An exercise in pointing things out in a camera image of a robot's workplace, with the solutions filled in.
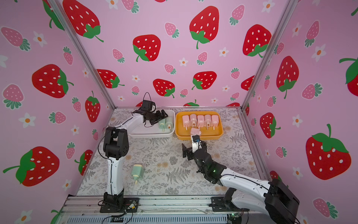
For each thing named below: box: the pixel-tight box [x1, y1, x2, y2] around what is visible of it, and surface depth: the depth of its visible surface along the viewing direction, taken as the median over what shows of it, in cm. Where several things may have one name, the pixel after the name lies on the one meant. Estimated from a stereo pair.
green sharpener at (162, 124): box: [158, 118, 167, 132], surface depth 103 cm
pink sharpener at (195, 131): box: [190, 127, 200, 136], surface depth 98 cm
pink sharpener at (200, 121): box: [197, 114, 205, 128], surface depth 106 cm
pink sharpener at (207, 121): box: [204, 114, 212, 130], surface depth 106 cm
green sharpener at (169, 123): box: [165, 117, 174, 133], surface depth 103 cm
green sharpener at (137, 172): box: [131, 164, 144, 185], surface depth 81 cm
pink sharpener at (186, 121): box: [182, 114, 190, 131], surface depth 106 cm
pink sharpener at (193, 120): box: [189, 113, 198, 128], surface depth 106 cm
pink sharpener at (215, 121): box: [211, 114, 220, 131], surface depth 106 cm
